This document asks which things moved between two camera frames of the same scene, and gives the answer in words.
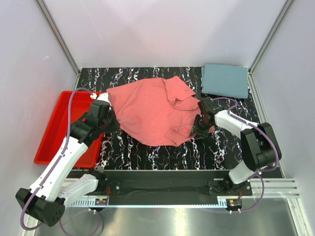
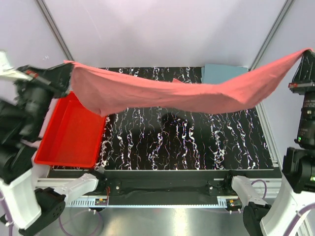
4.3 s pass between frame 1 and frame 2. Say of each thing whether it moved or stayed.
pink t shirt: moved
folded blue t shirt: stayed
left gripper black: moved
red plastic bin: stayed
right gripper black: moved
